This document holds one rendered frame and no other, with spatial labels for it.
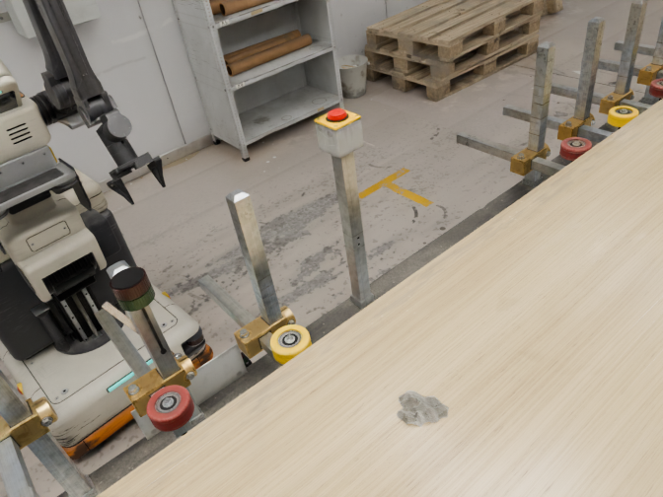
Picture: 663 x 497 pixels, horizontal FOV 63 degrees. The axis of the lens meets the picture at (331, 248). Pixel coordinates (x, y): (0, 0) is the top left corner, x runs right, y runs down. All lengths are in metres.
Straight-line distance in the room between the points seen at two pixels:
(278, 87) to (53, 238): 2.76
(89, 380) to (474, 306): 1.45
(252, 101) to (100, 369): 2.57
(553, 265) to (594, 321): 0.17
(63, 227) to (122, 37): 2.07
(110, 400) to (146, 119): 2.19
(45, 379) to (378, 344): 1.46
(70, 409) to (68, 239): 0.60
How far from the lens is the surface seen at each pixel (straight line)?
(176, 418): 1.04
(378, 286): 1.47
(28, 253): 1.83
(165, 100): 3.87
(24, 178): 1.72
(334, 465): 0.91
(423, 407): 0.94
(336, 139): 1.11
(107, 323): 1.36
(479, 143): 1.86
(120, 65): 3.73
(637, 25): 2.11
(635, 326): 1.14
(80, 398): 2.10
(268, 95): 4.24
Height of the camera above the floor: 1.69
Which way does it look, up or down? 38 degrees down
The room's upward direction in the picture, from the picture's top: 10 degrees counter-clockwise
